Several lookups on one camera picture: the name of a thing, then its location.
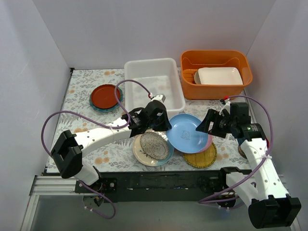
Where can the light blue plate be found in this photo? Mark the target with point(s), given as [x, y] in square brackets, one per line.
[183, 135]

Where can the teal scalloped plate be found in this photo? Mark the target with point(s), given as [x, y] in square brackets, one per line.
[106, 109]

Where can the speckled grey oval plate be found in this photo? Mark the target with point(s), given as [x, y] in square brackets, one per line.
[154, 145]

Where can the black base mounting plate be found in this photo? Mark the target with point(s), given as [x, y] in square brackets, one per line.
[154, 186]

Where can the red round plate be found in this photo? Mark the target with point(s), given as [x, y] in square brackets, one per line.
[105, 96]

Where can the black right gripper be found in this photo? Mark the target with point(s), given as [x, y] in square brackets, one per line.
[215, 123]

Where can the white rectangular dish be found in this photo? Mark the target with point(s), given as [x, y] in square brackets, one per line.
[220, 76]

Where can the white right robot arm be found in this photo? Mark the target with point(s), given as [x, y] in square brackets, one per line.
[268, 201]

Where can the pink plate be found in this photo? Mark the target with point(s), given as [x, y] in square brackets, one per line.
[209, 142]

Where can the cream and blue plate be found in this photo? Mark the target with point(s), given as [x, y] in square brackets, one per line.
[143, 158]

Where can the round cream dish in basket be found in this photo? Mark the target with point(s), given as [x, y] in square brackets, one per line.
[197, 78]

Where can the white plastic bin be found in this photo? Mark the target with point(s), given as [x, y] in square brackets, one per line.
[159, 76]

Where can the red bowl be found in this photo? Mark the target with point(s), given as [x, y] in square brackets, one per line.
[241, 152]

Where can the orange plastic basket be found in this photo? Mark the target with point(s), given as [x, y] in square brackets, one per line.
[193, 60]

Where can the yellow woven bamboo plate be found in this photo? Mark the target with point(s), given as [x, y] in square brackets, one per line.
[203, 159]

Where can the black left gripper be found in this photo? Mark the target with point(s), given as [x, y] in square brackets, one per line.
[155, 115]

